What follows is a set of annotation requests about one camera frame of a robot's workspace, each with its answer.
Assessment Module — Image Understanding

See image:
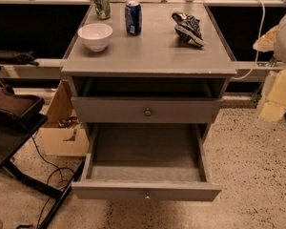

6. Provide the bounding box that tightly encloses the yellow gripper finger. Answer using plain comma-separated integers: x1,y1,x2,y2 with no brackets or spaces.
253,26,278,52

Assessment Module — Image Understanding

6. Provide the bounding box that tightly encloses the grey drawer cabinet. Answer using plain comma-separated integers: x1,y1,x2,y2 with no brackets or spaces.
62,3,236,134

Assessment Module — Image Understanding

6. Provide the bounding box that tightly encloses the grey upper drawer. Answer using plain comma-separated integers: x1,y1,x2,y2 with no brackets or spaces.
71,95,221,124

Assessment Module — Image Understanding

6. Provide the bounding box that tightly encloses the grey open lower drawer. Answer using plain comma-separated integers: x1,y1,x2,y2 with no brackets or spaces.
72,123,221,201

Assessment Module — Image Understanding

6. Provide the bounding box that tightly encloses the yellow foam block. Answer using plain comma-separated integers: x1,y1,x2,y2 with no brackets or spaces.
256,69,286,123

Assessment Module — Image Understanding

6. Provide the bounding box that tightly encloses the blue soda can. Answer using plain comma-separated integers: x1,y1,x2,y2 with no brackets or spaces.
125,0,142,35

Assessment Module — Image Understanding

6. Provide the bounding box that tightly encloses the white ceramic bowl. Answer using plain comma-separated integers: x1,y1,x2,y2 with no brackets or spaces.
77,23,113,52

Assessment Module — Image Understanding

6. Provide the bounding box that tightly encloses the green soda can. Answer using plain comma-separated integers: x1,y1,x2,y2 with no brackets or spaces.
93,0,111,20

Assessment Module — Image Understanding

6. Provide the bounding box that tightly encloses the cardboard box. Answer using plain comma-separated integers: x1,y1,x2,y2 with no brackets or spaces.
39,80,89,156

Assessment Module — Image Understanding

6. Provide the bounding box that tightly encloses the brown pad on table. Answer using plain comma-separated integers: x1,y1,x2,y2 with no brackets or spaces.
0,85,45,119

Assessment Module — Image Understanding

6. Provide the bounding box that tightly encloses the black side table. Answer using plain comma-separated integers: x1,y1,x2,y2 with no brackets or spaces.
0,60,86,229

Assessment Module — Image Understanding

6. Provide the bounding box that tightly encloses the metal frame rail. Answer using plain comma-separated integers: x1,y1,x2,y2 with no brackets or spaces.
0,59,286,82

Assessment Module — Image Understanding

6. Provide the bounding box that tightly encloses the black floor cable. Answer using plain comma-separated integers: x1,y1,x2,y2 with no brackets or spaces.
15,134,77,229

